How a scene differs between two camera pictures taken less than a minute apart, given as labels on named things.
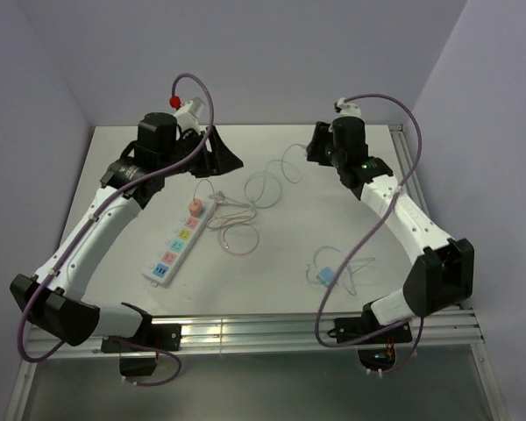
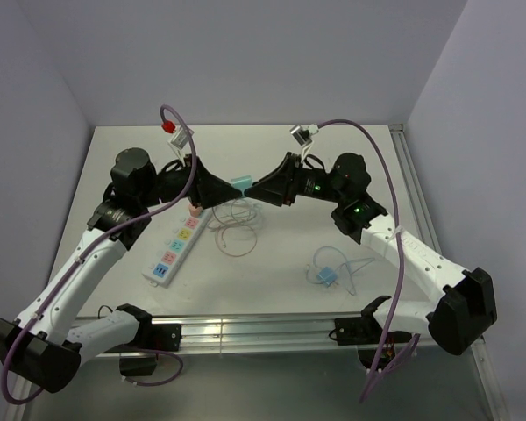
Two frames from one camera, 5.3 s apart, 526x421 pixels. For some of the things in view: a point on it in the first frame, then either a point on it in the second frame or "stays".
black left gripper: (219, 160) → (209, 189)
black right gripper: (316, 149) → (280, 186)
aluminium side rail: (408, 176) stays
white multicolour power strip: (165, 266) stays
